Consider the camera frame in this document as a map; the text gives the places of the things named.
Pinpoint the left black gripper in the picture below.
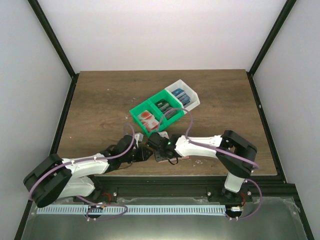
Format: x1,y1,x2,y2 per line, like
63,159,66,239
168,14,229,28
121,146,154,164

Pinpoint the blue card stack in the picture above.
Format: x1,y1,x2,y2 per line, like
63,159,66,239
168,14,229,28
171,88,191,106

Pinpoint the red white card stack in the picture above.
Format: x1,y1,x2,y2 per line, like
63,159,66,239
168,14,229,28
137,110,159,133

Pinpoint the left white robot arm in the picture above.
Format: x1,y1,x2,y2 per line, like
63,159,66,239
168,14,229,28
23,133,153,208

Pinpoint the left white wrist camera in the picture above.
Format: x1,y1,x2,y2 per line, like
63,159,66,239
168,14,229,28
134,132,144,143

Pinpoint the pink leather card holder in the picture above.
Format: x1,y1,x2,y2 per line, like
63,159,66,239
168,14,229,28
155,156,189,163

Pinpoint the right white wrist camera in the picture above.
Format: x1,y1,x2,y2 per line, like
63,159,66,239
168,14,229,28
158,131,169,139

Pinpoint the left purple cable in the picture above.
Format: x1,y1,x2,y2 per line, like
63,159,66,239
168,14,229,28
27,122,137,222

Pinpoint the right black frame post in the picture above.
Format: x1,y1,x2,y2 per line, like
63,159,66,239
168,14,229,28
247,0,297,78

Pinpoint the green bin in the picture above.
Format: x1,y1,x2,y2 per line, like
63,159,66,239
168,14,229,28
129,100,164,137
148,89,185,131

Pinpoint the middle green bin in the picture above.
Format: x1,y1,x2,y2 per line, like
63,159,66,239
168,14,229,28
148,89,185,131

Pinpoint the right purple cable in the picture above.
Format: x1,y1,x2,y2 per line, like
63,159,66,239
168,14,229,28
156,107,263,221

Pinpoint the left black frame post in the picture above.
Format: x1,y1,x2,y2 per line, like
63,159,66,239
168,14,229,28
26,0,77,79

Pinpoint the black card stack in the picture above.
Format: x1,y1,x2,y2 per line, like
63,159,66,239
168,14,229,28
154,99,181,120

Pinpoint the black aluminium front rail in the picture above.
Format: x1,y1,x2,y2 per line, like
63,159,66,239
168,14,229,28
32,176,296,201

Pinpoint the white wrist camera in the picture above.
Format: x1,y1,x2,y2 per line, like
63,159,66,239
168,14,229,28
134,132,144,143
158,131,169,139

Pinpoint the purple cable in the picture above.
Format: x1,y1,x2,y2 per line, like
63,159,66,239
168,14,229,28
156,107,263,221
27,122,137,222

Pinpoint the left green bin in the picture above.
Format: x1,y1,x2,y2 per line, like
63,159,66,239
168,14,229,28
129,100,164,137

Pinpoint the light blue cable duct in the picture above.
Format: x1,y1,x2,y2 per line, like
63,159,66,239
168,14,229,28
36,204,226,216

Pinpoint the black frame post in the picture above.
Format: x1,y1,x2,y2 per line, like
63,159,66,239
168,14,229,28
247,0,297,78
26,0,77,79

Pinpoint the white bin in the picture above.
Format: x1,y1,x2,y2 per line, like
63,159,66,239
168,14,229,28
165,79,201,111

